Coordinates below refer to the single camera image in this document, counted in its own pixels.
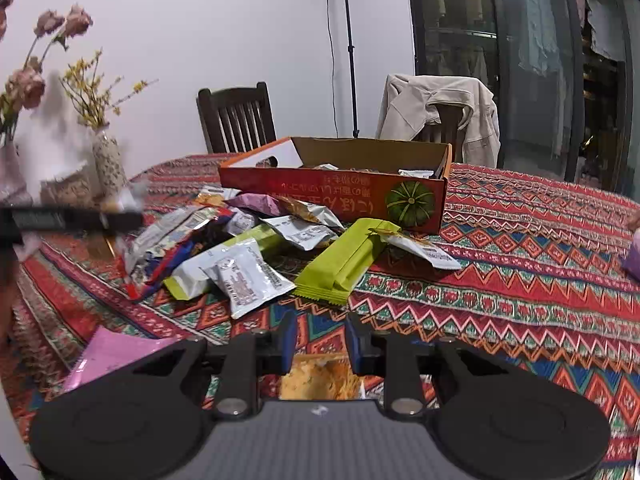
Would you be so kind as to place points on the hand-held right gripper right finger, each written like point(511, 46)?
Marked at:
point(353, 344)

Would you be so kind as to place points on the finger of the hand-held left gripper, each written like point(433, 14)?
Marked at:
point(75, 221)

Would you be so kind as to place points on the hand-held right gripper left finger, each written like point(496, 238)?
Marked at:
point(289, 342)

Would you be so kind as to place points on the orange snack packet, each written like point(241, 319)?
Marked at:
point(320, 380)

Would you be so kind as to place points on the white oat crisp packet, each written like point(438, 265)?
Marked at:
point(250, 280)
point(317, 212)
point(305, 232)
point(430, 255)

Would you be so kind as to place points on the white green wafer packet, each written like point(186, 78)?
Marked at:
point(187, 275)

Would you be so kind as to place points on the pink snack packet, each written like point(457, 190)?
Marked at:
point(255, 204)
point(115, 355)

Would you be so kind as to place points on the orange cardboard box pumpkin print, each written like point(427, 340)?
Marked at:
point(325, 185)

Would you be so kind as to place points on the patterned ceramic vase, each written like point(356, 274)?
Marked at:
point(107, 160)

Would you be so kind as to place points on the pale glass vase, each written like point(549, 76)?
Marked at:
point(12, 175)

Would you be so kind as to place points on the white printed snack bag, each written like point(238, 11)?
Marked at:
point(160, 232)

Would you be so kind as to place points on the red blue snack packet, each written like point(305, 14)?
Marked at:
point(170, 266)

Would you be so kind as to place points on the yellow flower branches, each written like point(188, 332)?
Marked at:
point(90, 105)

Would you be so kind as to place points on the small white orange packet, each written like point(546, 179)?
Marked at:
point(215, 196)

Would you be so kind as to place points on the pink dried flowers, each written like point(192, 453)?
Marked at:
point(25, 85)

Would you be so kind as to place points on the dark wooden chair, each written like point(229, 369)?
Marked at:
point(447, 130)
point(235, 97)

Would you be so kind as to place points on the beige jacket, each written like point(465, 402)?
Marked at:
point(415, 105)

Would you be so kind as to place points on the black light stand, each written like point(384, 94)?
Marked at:
point(350, 60)

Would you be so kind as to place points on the glass sliding door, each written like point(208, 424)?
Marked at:
point(460, 20)

